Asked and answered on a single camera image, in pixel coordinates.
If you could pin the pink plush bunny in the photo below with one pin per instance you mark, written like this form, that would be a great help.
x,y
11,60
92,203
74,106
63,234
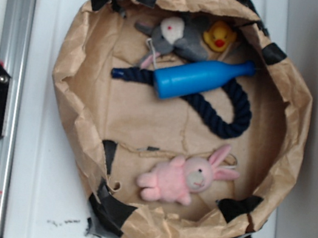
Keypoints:
x,y
175,180

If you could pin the grey plush bunny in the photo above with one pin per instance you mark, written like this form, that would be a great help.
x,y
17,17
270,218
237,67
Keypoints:
x,y
174,34

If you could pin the blue plastic bottle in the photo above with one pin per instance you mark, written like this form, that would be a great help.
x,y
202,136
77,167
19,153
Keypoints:
x,y
197,77

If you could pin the yellow rubber duck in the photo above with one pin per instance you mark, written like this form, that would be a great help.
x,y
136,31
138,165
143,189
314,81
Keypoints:
x,y
219,36

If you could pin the white tray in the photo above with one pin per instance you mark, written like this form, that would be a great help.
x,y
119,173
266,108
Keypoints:
x,y
46,198

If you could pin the brown paper bin wall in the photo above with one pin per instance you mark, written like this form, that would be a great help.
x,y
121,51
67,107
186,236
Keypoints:
x,y
118,130

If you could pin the dark blue rope toy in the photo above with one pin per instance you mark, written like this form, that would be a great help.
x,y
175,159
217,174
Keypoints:
x,y
239,98

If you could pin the aluminium extrusion rail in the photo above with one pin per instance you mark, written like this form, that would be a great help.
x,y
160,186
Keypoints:
x,y
13,54

